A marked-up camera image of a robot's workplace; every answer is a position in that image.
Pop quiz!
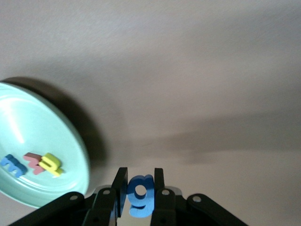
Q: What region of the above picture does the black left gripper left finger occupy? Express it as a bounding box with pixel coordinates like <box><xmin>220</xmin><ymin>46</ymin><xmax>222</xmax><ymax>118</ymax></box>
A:
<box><xmin>8</xmin><ymin>167</ymin><xmax>129</xmax><ymax>226</ymax></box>

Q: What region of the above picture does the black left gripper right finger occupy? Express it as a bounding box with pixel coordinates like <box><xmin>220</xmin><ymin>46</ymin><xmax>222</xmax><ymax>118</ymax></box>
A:
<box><xmin>150</xmin><ymin>168</ymin><xmax>249</xmax><ymax>226</ymax></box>

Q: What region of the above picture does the blue foam letter g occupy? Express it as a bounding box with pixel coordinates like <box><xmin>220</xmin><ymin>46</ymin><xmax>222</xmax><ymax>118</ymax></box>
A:
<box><xmin>127</xmin><ymin>174</ymin><xmax>156</xmax><ymax>218</ymax></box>

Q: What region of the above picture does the yellow foam letter r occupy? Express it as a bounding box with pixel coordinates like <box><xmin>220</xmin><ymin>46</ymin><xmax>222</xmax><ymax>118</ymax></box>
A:
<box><xmin>39</xmin><ymin>153</ymin><xmax>63</xmax><ymax>178</ymax></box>

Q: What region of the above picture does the red foam letter w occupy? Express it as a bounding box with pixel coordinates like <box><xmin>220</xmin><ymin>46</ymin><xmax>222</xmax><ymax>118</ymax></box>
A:
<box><xmin>23</xmin><ymin>152</ymin><xmax>45</xmax><ymax>175</ymax></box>

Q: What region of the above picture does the blue lowercase letter m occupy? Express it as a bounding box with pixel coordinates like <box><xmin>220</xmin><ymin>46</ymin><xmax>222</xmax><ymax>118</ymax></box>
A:
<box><xmin>0</xmin><ymin>154</ymin><xmax>26</xmax><ymax>178</ymax></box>

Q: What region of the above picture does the green plate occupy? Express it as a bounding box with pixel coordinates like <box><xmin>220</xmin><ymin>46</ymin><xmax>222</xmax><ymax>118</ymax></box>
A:
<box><xmin>0</xmin><ymin>81</ymin><xmax>91</xmax><ymax>209</ymax></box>

